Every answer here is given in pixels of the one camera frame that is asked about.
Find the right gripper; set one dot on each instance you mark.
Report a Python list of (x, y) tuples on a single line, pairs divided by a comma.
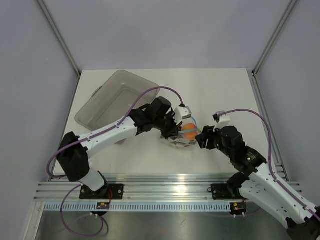
[(207, 133)]

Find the clear plastic tray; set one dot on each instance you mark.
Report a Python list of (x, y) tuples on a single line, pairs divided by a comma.
[(105, 96)]

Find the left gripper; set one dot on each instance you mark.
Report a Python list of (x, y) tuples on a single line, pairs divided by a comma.
[(174, 130)]

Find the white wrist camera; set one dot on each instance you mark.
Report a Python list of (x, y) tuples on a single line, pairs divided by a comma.
[(182, 113), (222, 119)]

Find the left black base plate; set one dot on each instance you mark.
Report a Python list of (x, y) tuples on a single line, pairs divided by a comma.
[(112, 191)]

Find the orange peach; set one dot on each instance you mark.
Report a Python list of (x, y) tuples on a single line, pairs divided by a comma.
[(189, 131)]

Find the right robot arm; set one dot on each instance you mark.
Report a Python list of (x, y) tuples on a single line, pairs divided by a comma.
[(256, 181)]

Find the left aluminium frame post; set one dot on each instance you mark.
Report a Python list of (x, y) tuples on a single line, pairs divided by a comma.
[(58, 35)]

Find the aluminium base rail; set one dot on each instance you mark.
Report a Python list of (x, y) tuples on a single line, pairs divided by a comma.
[(142, 188)]

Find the aluminium frame post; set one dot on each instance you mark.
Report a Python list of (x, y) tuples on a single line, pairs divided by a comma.
[(275, 35), (58, 35)]

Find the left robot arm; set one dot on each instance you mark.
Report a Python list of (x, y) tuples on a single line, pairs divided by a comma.
[(76, 150)]

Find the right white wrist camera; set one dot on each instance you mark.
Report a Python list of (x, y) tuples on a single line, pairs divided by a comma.
[(222, 119)]

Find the right aluminium frame post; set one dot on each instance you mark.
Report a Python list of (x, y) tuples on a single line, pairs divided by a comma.
[(275, 35)]

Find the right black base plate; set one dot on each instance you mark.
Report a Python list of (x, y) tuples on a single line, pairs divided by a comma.
[(219, 191)]

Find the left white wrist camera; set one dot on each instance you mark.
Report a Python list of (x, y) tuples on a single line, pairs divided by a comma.
[(182, 113)]

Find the right side aluminium rail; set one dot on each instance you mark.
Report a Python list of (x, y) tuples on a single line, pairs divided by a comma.
[(291, 107)]

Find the clear zip top bag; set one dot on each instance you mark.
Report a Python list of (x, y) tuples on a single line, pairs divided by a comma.
[(180, 141)]

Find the white slotted cable duct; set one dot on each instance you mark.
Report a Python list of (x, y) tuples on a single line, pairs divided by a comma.
[(202, 207)]

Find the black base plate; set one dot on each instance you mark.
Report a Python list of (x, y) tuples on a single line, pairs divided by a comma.
[(112, 191), (219, 191)]

